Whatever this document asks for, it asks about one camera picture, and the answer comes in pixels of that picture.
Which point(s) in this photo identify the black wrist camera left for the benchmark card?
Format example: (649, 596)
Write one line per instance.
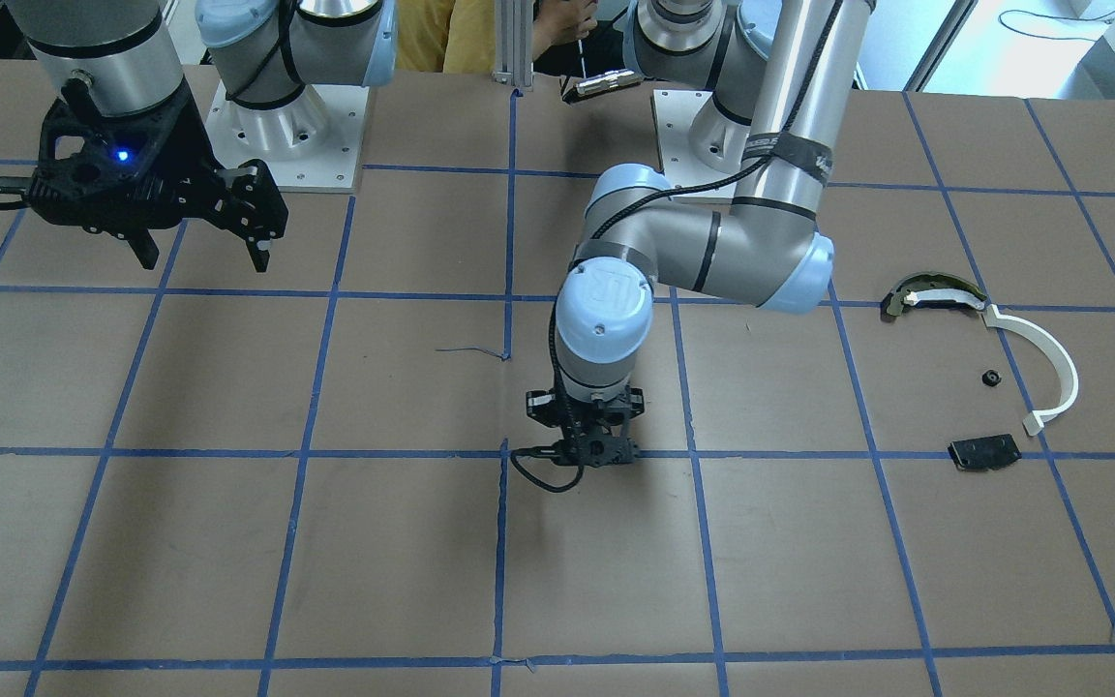
(544, 408)

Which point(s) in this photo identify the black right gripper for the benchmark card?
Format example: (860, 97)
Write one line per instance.
(186, 137)

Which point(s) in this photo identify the olive brake shoe part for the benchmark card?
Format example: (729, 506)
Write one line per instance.
(927, 290)

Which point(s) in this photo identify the person in yellow shirt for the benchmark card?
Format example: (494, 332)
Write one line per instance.
(460, 37)

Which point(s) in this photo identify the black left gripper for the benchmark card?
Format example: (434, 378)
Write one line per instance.
(540, 405)

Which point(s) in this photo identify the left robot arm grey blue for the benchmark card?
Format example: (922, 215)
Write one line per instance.
(745, 231)

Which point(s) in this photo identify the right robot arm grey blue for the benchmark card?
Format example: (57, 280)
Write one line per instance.
(266, 52)

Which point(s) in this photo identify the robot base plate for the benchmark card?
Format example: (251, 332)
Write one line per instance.
(699, 144)

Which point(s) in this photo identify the small black remote part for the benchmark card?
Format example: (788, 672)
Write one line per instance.
(983, 454)

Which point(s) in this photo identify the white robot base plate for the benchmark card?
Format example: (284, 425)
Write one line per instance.
(311, 146)

